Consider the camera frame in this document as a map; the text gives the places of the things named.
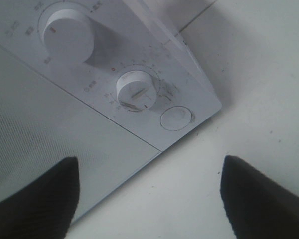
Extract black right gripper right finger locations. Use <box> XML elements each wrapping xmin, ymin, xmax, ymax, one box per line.
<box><xmin>220</xmin><ymin>155</ymin><xmax>299</xmax><ymax>239</ymax></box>

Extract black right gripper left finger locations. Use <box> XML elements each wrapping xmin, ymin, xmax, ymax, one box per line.
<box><xmin>0</xmin><ymin>157</ymin><xmax>79</xmax><ymax>239</ymax></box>

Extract white microwave door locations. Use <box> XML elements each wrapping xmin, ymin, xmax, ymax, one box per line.
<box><xmin>0</xmin><ymin>47</ymin><xmax>159</xmax><ymax>220</ymax></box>

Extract round door release button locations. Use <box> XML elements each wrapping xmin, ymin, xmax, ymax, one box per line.
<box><xmin>160</xmin><ymin>106</ymin><xmax>192</xmax><ymax>131</ymax></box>

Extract lower white timer knob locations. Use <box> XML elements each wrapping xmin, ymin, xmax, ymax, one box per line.
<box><xmin>116</xmin><ymin>70</ymin><xmax>157</xmax><ymax>112</ymax></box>

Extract white microwave oven body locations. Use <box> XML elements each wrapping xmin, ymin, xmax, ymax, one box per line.
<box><xmin>0</xmin><ymin>0</ymin><xmax>222</xmax><ymax>151</ymax></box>

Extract upper white power knob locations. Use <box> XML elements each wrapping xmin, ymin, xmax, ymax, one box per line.
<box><xmin>41</xmin><ymin>9</ymin><xmax>95</xmax><ymax>64</ymax></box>

